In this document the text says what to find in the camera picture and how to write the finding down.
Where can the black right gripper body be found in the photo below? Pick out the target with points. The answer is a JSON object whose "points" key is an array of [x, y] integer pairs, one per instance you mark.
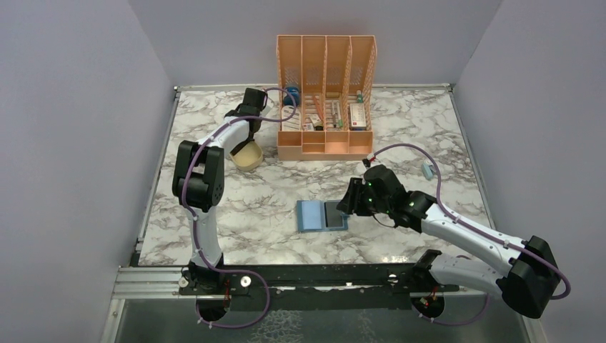
{"points": [[362, 202]]}

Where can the teal leather card holder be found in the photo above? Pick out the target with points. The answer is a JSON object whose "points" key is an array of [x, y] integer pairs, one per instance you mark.
{"points": [[310, 217]]}

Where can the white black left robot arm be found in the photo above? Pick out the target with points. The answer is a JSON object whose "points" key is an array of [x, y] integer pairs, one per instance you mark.
{"points": [[198, 180]]}

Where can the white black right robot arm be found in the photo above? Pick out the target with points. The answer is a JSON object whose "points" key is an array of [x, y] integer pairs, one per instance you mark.
{"points": [[520, 272]]}

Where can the white rounded label card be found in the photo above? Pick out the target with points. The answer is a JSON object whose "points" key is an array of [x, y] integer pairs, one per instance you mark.
{"points": [[292, 118]]}

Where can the beige oval tray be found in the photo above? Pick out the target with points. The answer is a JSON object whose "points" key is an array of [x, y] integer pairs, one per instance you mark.
{"points": [[249, 157]]}

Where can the blue tape roll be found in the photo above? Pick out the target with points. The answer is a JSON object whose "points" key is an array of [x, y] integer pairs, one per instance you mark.
{"points": [[292, 96]]}

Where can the light blue small clip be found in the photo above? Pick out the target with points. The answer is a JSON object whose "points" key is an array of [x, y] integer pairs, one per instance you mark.
{"points": [[428, 170]]}

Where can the orange desk file organizer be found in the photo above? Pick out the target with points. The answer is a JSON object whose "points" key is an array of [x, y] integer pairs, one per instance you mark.
{"points": [[324, 68]]}

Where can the pens in organizer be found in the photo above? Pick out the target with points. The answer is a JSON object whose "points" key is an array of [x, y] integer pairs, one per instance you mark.
{"points": [[336, 114]]}

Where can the white red box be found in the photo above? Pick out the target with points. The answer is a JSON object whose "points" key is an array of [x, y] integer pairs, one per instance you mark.
{"points": [[357, 116]]}

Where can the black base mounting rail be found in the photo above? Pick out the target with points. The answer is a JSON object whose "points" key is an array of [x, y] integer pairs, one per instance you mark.
{"points": [[308, 287]]}

